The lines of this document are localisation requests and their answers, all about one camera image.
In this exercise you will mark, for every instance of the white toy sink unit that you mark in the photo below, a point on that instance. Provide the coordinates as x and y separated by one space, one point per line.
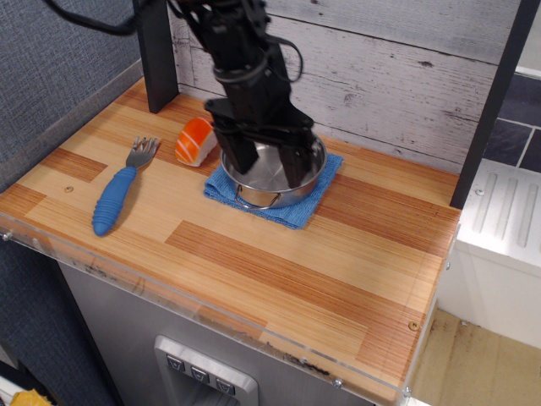
492 277

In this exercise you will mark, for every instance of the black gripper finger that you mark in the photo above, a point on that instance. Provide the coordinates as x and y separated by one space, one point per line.
296 162
240 151

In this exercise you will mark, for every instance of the blue folded cloth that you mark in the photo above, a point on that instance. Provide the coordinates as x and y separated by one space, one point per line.
217 187

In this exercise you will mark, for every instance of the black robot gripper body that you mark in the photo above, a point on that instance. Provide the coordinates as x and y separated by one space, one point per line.
257 103

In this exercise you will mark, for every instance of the orange salmon sushi toy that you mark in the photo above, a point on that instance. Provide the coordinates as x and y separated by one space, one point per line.
195 142

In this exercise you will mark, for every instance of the blue handled fork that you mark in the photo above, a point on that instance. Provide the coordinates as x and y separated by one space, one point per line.
110 204

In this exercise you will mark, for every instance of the clear acrylic edge guard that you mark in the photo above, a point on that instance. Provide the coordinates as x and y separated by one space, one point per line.
125 310

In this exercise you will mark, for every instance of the dark left post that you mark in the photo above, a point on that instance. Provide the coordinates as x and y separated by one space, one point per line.
157 57

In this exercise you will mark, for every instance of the dark post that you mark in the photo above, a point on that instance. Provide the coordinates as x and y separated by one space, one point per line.
157 57
514 46

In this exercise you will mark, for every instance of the silver dispenser panel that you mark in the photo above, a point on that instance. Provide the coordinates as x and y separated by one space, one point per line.
193 378

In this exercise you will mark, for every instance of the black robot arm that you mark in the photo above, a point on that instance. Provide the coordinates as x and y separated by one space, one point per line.
249 64

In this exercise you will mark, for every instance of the yellow object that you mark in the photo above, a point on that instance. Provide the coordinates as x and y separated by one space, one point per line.
29 398

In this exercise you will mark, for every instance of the stainless steel pot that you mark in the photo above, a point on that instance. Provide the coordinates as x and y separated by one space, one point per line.
264 185

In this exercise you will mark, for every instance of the dark right post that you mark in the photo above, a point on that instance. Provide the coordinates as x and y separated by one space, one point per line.
514 46

